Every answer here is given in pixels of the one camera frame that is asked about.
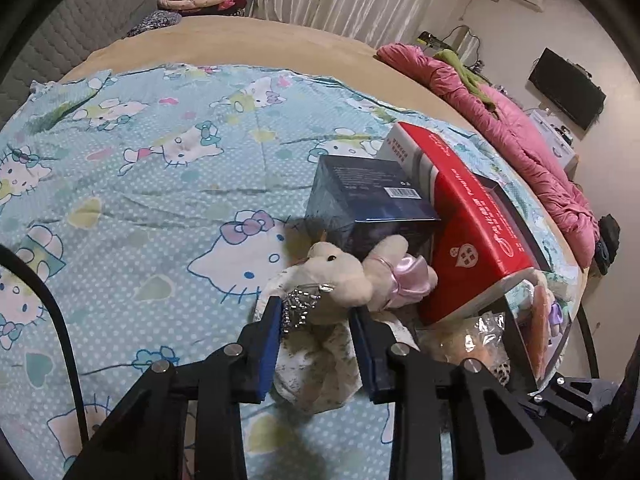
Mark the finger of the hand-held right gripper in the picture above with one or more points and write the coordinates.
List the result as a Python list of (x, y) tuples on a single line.
[(560, 397)]

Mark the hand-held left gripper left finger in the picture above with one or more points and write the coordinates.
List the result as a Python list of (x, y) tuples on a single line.
[(265, 355)]

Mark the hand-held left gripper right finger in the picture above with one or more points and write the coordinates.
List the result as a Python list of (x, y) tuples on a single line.
[(370, 360)]

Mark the cream plush bear purple dress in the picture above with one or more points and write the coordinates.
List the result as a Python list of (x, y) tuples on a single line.
[(556, 316)]

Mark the white plush toy floral dress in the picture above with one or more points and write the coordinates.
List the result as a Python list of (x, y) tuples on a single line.
[(332, 272)]

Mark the green printed tissue packet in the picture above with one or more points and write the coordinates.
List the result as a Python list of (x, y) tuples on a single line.
[(522, 294)]

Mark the black framed gift box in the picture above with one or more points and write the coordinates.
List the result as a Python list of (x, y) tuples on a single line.
[(520, 240)]

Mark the leopard print plush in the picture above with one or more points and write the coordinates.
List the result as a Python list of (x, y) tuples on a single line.
[(500, 372)]

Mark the cream plush bear pink bow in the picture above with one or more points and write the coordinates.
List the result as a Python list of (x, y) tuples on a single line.
[(395, 270)]

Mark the clear plastic snack bag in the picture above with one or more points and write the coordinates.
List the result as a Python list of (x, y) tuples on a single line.
[(465, 347)]

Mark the dark clothing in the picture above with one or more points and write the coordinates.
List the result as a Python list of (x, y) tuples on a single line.
[(607, 245)]

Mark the dark blue box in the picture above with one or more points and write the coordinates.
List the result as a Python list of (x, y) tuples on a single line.
[(360, 195)]

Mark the red tissue pack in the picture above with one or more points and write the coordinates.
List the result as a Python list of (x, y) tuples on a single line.
[(475, 220)]

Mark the cat printed blue blanket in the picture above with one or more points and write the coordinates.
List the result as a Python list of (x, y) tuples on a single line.
[(150, 200)]

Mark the white cabinet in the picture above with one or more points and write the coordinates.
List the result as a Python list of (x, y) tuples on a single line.
[(550, 135)]

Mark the pink quilt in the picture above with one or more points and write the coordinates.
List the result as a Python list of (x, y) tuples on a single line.
[(515, 130)]

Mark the green cloth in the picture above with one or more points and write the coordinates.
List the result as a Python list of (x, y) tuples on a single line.
[(465, 74)]

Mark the black monitor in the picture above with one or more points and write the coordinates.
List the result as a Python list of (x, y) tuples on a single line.
[(565, 87)]

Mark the bed with tan sheet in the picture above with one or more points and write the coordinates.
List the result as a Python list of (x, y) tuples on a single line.
[(300, 45)]

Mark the dark floral cloth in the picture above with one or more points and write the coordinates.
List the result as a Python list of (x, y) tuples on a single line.
[(155, 23)]

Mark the dark red folded garment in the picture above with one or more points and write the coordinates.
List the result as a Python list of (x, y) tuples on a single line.
[(237, 6)]

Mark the pink folded garment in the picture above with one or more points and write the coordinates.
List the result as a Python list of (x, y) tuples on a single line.
[(195, 5)]

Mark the grey quilted headboard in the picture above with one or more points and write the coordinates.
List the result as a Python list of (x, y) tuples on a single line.
[(75, 25)]

